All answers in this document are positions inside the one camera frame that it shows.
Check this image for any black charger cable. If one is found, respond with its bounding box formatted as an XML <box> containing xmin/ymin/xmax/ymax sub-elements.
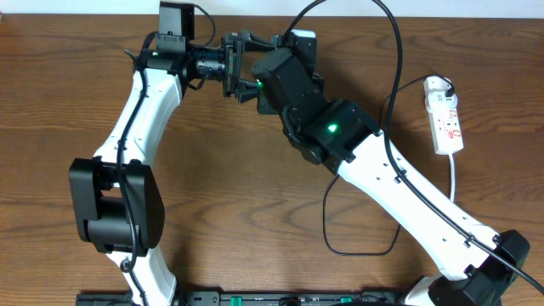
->
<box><xmin>321</xmin><ymin>73</ymin><xmax>456</xmax><ymax>257</ymax></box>

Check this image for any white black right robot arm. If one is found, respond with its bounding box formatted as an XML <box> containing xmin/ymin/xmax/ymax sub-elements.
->
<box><xmin>252</xmin><ymin>48</ymin><xmax>530</xmax><ymax>305</ymax></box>

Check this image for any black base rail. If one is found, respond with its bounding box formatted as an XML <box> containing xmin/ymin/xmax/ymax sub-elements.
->
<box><xmin>75</xmin><ymin>291</ymin><xmax>404</xmax><ymax>306</ymax></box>

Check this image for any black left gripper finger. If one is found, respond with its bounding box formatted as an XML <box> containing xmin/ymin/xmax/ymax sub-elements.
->
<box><xmin>245</xmin><ymin>32</ymin><xmax>276</xmax><ymax>52</ymax></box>
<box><xmin>235</xmin><ymin>79</ymin><xmax>260</xmax><ymax>104</ymax></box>

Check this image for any white power strip cord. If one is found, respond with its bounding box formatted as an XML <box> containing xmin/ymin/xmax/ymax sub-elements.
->
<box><xmin>448</xmin><ymin>153</ymin><xmax>456</xmax><ymax>202</ymax></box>

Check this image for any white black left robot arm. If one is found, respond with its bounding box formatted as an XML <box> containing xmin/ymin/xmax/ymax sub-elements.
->
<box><xmin>69</xmin><ymin>31</ymin><xmax>281</xmax><ymax>305</ymax></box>

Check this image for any white power strip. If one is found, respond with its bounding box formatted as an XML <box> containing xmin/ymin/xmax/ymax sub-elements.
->
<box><xmin>423</xmin><ymin>76</ymin><xmax>464</xmax><ymax>156</ymax></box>

